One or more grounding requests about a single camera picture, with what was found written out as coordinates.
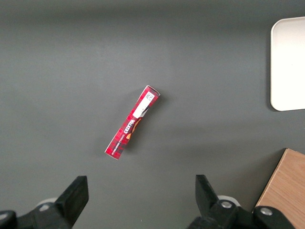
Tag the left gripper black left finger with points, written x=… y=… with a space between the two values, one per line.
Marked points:
x=66 y=202

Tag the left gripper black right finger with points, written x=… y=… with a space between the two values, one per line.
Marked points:
x=209 y=207

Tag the wooden drawer cabinet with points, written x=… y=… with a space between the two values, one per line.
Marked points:
x=288 y=186

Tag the red tartan shortbread box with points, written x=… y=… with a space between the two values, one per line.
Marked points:
x=129 y=126

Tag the cream plastic tray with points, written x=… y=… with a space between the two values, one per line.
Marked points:
x=290 y=64

